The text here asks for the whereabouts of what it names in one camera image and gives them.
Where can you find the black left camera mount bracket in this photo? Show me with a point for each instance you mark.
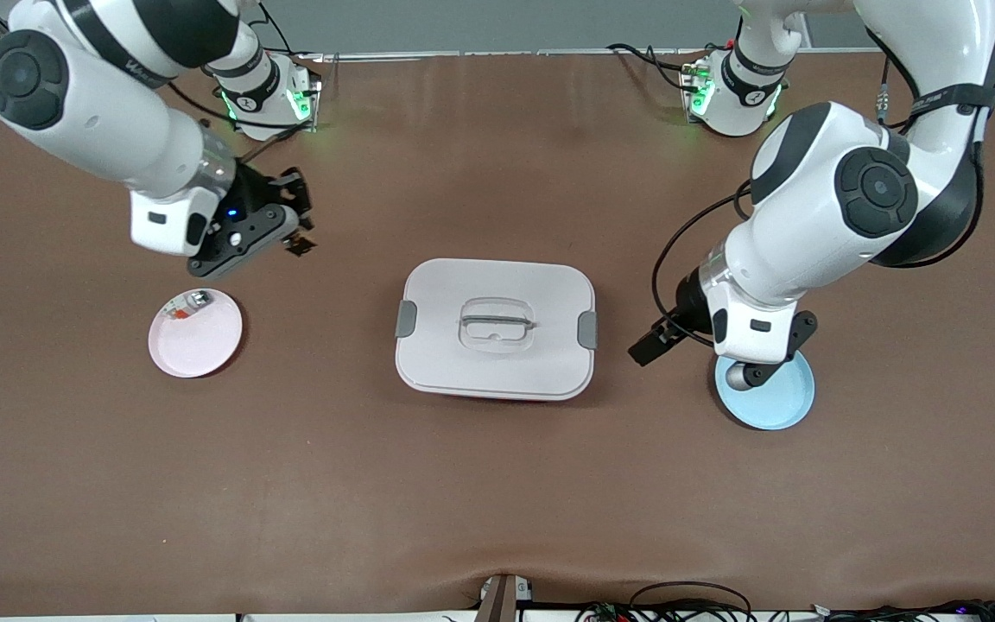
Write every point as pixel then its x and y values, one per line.
pixel 800 333

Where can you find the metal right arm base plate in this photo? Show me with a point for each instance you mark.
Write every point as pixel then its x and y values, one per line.
pixel 314 104

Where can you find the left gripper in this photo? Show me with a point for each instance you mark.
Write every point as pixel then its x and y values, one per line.
pixel 689 308

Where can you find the pink round plate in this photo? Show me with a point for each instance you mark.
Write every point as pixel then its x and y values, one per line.
pixel 195 345

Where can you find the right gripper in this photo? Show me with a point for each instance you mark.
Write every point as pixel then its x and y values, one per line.
pixel 254 192

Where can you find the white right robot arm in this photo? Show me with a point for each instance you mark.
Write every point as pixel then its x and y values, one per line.
pixel 100 112

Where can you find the brown table mat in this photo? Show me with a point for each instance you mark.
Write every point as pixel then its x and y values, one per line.
pixel 497 484

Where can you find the brown camera stand post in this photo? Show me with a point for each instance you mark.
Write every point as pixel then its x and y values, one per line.
pixel 500 605

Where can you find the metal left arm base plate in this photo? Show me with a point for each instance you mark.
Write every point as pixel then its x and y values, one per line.
pixel 685 86

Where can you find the white lidded storage box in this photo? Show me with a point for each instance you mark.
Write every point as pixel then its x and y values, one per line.
pixel 497 363

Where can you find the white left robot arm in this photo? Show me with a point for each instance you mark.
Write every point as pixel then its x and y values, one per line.
pixel 817 225

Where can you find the small silver orange switch part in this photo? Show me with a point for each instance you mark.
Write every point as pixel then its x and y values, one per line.
pixel 199 300

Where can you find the light blue round plate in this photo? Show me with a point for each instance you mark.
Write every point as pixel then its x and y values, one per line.
pixel 774 406

